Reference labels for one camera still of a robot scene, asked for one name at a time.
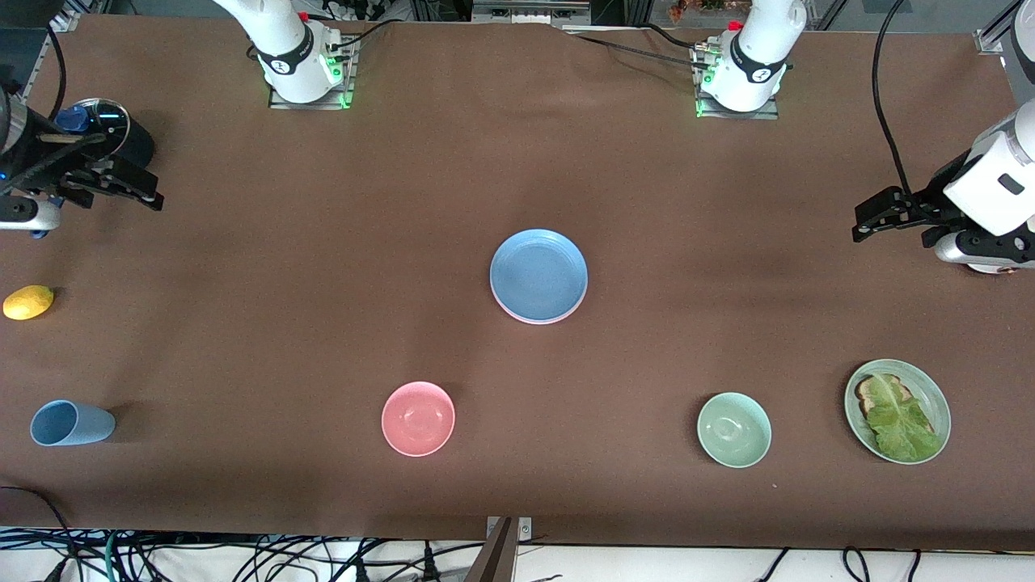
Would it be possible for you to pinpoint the pink plate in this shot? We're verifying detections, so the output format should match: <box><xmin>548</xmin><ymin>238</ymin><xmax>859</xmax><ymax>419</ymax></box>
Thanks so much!
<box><xmin>495</xmin><ymin>303</ymin><xmax>589</xmax><ymax>326</ymax></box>

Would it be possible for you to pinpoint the blue plate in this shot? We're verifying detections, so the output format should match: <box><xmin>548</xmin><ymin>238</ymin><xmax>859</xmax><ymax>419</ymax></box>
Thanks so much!
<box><xmin>489</xmin><ymin>229</ymin><xmax>589</xmax><ymax>322</ymax></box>

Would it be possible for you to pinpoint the orange red background object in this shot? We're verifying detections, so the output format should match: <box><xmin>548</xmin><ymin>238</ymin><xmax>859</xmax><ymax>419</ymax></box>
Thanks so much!
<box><xmin>667</xmin><ymin>0</ymin><xmax>757</xmax><ymax>21</ymax></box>

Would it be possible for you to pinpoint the black base power cable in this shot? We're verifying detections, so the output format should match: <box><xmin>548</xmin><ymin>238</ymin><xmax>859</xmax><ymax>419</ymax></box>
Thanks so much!
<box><xmin>327</xmin><ymin>16</ymin><xmax>405</xmax><ymax>51</ymax></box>
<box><xmin>566</xmin><ymin>29</ymin><xmax>704</xmax><ymax>65</ymax></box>

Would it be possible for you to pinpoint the green bowl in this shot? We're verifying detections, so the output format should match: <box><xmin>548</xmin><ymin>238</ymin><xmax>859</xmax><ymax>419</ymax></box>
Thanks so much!
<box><xmin>696</xmin><ymin>392</ymin><xmax>772</xmax><ymax>469</ymax></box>

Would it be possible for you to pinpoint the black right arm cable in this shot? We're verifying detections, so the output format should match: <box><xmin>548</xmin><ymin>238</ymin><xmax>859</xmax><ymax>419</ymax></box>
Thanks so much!
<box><xmin>44</xmin><ymin>28</ymin><xmax>69</xmax><ymax>122</ymax></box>

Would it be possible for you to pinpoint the dark mount post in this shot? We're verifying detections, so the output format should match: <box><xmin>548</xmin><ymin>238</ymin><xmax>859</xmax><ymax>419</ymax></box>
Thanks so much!
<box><xmin>465</xmin><ymin>517</ymin><xmax>518</xmax><ymax>582</ymax></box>

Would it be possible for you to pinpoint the aluminium frame profile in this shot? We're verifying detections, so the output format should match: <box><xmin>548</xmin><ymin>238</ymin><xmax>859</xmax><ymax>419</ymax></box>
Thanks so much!
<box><xmin>974</xmin><ymin>0</ymin><xmax>1035</xmax><ymax>57</ymax></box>
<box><xmin>28</xmin><ymin>8</ymin><xmax>83</xmax><ymax>88</ymax></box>

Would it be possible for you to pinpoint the pink bowl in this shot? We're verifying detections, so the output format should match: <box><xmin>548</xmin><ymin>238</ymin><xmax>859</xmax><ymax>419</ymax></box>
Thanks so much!
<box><xmin>381</xmin><ymin>381</ymin><xmax>456</xmax><ymax>458</ymax></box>

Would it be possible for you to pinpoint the brown table cloth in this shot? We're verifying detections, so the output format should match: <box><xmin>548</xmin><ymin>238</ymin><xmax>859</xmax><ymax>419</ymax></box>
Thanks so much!
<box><xmin>0</xmin><ymin>15</ymin><xmax>1035</xmax><ymax>552</ymax></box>

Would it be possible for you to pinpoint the grey metal box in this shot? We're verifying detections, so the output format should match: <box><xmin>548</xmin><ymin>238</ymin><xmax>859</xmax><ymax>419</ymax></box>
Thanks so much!
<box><xmin>471</xmin><ymin>0</ymin><xmax>593</xmax><ymax>25</ymax></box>

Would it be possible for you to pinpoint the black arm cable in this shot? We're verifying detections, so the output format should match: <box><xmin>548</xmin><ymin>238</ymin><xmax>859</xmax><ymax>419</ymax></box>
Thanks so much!
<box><xmin>44</xmin><ymin>28</ymin><xmax>69</xmax><ymax>122</ymax></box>
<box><xmin>872</xmin><ymin>0</ymin><xmax>919</xmax><ymax>199</ymax></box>

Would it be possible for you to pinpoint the glass pan lid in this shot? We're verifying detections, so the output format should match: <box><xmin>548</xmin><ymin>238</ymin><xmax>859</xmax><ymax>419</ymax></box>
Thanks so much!
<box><xmin>58</xmin><ymin>98</ymin><xmax>130</xmax><ymax>158</ymax></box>

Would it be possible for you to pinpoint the green plate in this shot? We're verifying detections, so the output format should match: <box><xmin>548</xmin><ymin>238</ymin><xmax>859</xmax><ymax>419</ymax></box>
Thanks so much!
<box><xmin>843</xmin><ymin>359</ymin><xmax>952</xmax><ymax>466</ymax></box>

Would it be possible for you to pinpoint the green lettuce leaf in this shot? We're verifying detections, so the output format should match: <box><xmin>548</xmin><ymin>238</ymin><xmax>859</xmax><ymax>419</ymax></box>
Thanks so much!
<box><xmin>865</xmin><ymin>373</ymin><xmax>944</xmax><ymax>463</ymax></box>

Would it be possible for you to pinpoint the yellow lemon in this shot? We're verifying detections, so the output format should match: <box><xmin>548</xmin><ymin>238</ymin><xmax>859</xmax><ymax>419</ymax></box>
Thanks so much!
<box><xmin>2</xmin><ymin>285</ymin><xmax>56</xmax><ymax>321</ymax></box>

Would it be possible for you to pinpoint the blue saucepan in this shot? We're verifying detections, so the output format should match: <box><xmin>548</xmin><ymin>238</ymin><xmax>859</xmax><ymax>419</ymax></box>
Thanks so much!
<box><xmin>31</xmin><ymin>101</ymin><xmax>157</xmax><ymax>241</ymax></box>

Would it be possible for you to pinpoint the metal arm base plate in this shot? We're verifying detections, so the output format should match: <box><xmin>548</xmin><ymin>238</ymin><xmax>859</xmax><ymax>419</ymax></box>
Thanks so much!
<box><xmin>694</xmin><ymin>40</ymin><xmax>781</xmax><ymax>120</ymax></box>
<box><xmin>268</xmin><ymin>36</ymin><xmax>357</xmax><ymax>110</ymax></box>

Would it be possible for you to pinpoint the blue cup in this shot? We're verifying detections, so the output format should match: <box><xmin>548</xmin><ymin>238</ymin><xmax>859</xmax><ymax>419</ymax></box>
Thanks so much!
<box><xmin>30</xmin><ymin>399</ymin><xmax>116</xmax><ymax>447</ymax></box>

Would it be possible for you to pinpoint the toast bread slice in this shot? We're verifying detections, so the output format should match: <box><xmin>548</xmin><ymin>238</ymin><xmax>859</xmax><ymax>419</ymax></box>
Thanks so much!
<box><xmin>855</xmin><ymin>373</ymin><xmax>939</xmax><ymax>441</ymax></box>

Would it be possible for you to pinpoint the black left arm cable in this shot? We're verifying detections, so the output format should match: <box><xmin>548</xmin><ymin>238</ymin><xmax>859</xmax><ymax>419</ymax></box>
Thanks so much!
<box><xmin>872</xmin><ymin>0</ymin><xmax>919</xmax><ymax>199</ymax></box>

